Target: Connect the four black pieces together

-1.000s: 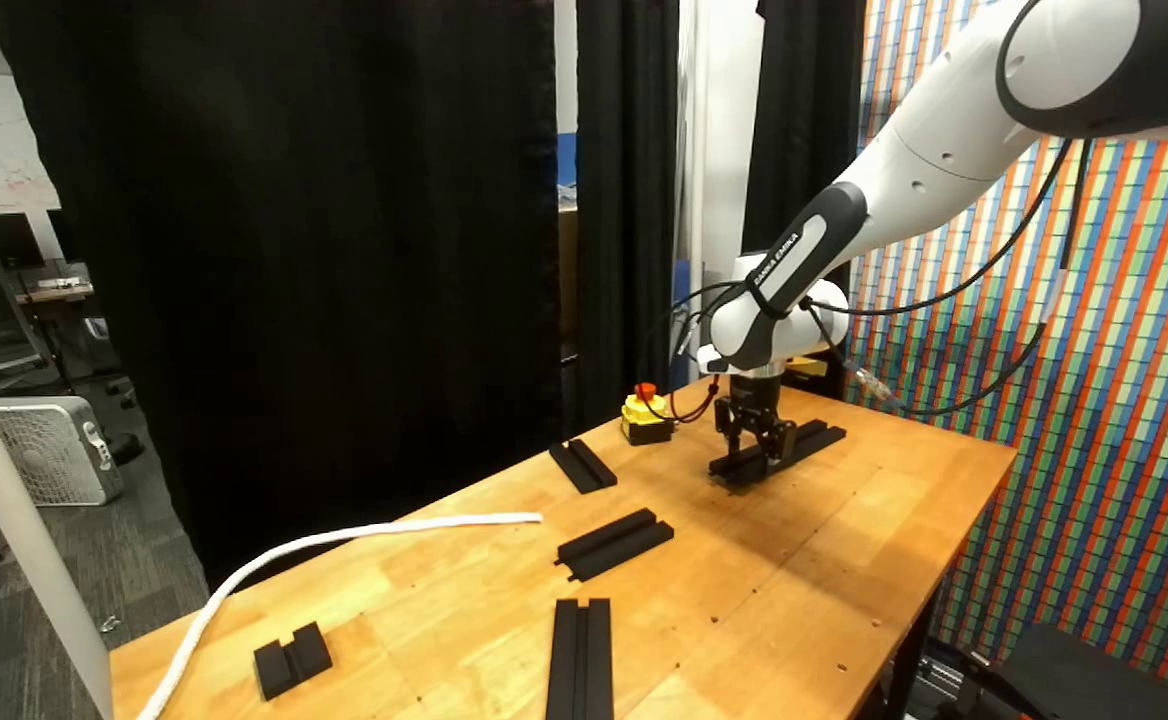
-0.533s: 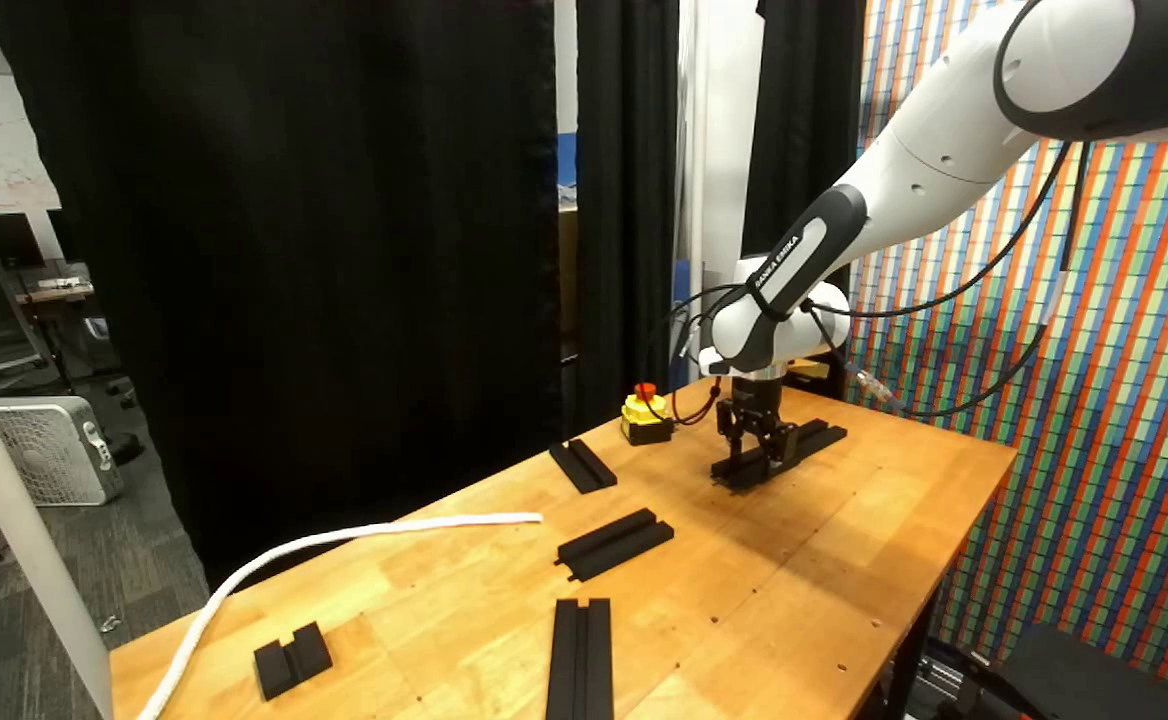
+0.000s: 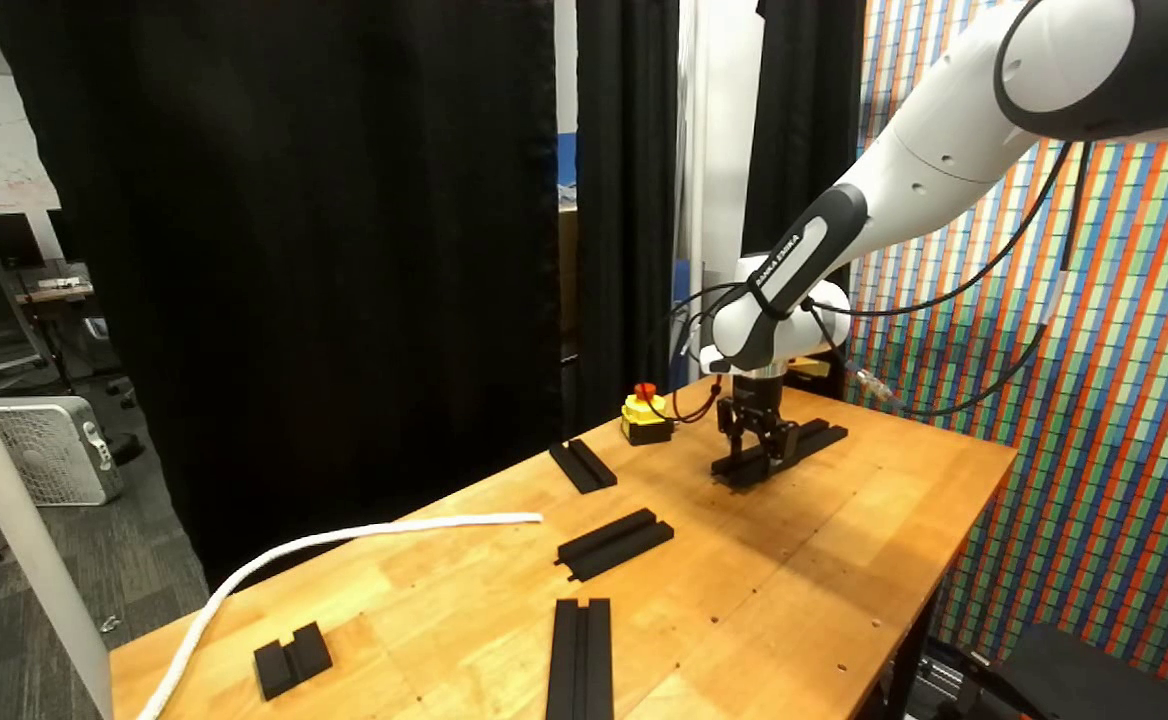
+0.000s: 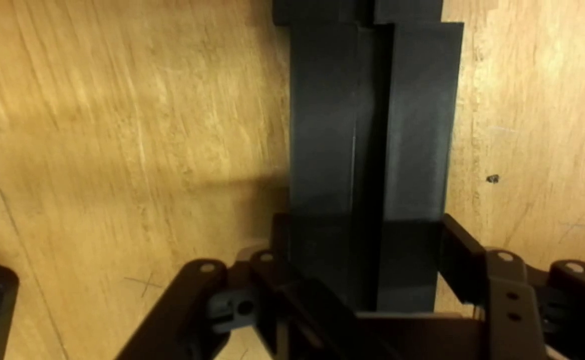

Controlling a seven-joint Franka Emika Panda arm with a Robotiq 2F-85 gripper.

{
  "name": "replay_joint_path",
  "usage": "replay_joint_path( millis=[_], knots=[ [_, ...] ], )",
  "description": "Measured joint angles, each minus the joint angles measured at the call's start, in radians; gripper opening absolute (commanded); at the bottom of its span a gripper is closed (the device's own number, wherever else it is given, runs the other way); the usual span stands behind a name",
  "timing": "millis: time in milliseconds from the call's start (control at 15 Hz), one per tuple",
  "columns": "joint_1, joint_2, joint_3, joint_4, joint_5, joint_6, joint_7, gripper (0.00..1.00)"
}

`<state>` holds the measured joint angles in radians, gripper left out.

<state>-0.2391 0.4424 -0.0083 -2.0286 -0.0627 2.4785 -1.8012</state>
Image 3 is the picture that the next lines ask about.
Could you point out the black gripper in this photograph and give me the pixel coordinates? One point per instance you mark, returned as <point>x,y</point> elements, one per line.
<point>753,396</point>

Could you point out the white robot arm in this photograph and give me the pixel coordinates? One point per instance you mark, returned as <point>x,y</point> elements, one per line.
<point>946,132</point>

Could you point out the yellow emergency stop button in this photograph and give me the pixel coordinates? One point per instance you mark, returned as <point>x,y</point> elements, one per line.
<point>644,415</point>

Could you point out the short black grooved track piece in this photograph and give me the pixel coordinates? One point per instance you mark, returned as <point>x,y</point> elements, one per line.
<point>581,464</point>

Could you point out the narrow black curtain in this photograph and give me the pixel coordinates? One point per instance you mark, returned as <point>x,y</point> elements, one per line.
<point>624,201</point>

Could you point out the long black grooved track piece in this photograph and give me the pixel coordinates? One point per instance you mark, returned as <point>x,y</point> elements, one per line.
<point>577,661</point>

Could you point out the black curtain beside patterned backdrop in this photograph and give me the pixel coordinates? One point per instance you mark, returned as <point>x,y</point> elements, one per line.
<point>798,107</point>

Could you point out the multicolour patterned backdrop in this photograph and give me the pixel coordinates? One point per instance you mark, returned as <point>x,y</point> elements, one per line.
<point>1117,533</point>

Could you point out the black padded stool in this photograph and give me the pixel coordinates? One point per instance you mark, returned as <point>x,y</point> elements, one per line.
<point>1107,672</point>

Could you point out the wide black curtain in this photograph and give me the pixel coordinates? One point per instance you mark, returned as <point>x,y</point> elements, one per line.
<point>276,266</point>

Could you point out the small black notched block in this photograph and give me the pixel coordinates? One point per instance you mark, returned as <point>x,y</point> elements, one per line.
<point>290,659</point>

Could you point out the white box appliance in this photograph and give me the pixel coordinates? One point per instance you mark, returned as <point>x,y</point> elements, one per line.
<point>56,446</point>

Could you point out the slanted white pole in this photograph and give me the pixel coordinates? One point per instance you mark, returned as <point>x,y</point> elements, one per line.
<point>8,533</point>

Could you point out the white frame post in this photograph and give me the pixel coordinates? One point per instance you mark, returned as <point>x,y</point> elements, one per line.
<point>718,132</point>

